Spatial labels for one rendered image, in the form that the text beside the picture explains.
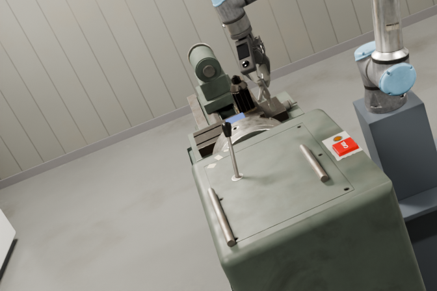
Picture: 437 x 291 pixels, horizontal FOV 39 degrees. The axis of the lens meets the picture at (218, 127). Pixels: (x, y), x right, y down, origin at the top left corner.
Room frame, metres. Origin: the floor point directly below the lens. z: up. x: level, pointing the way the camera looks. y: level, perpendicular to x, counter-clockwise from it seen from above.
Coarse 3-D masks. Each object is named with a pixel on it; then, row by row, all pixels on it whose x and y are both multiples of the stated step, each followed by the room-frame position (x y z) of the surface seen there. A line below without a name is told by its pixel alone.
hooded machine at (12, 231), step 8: (0, 216) 4.19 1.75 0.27; (0, 224) 4.13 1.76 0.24; (8, 224) 4.23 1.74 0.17; (0, 232) 4.08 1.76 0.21; (8, 232) 4.17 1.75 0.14; (0, 240) 4.02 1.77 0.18; (8, 240) 4.10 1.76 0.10; (0, 248) 3.96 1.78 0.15; (8, 248) 4.05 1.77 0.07; (0, 256) 3.91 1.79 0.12; (8, 256) 4.06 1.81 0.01; (0, 264) 3.85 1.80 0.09; (0, 272) 3.86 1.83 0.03
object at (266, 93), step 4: (260, 80) 1.77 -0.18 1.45; (260, 84) 1.76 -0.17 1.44; (264, 84) 1.76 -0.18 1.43; (264, 88) 1.76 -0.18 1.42; (264, 92) 1.76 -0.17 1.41; (268, 92) 1.76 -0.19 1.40; (264, 96) 1.77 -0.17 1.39; (268, 96) 1.76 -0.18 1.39; (268, 100) 1.77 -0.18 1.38; (272, 104) 1.76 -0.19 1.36; (272, 108) 1.76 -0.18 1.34
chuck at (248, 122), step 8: (240, 120) 2.00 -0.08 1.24; (248, 120) 1.98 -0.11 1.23; (256, 120) 1.97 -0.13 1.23; (264, 120) 1.97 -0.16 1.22; (272, 120) 1.98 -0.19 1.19; (240, 128) 1.95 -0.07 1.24; (224, 136) 1.97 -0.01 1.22; (232, 136) 1.92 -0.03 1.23; (216, 144) 2.00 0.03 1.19; (224, 144) 1.93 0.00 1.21; (216, 152) 1.97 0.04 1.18
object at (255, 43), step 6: (246, 30) 1.78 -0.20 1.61; (234, 36) 1.78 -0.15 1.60; (240, 36) 1.77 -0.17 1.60; (252, 36) 1.84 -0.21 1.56; (258, 36) 1.84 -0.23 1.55; (252, 42) 1.82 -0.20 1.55; (258, 42) 1.80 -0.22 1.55; (252, 48) 1.78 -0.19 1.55; (258, 48) 1.78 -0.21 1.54; (264, 48) 1.84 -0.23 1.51; (258, 54) 1.78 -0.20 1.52; (258, 60) 1.78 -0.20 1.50
